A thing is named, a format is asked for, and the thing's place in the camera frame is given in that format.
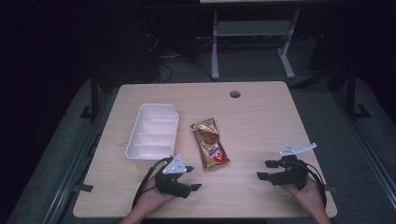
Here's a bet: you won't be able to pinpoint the black floor cables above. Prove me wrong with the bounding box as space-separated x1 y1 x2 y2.
144 34 216 83

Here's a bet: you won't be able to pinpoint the white metal table frame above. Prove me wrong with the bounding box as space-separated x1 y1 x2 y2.
210 8 302 81

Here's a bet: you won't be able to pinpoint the gold snack packet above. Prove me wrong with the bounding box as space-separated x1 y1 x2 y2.
190 117 232 171

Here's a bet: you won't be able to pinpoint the black table edge clamp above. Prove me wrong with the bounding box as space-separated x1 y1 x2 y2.
73 184 94 193

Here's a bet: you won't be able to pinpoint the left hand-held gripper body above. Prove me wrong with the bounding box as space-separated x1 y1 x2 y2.
154 153 191 200

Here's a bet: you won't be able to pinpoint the person's right hand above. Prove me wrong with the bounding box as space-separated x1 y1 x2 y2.
281 175 327 213

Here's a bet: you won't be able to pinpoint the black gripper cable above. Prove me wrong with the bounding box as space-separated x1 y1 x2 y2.
295 160 328 209
131 157 173 210

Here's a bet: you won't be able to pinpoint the person's left hand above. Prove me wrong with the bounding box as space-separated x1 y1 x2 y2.
135 175 176 216

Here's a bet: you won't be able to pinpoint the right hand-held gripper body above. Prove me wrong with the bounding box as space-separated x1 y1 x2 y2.
268 142 318 191

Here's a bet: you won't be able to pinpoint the white divided plastic tray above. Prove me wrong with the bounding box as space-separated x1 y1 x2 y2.
124 103 180 162

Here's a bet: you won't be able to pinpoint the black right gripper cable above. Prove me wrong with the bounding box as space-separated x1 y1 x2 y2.
295 160 328 209

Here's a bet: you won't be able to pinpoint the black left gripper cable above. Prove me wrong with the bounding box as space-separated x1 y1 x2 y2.
131 157 173 210

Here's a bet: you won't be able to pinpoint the black metal stand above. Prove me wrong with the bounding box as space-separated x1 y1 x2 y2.
346 63 372 121
79 77 100 123

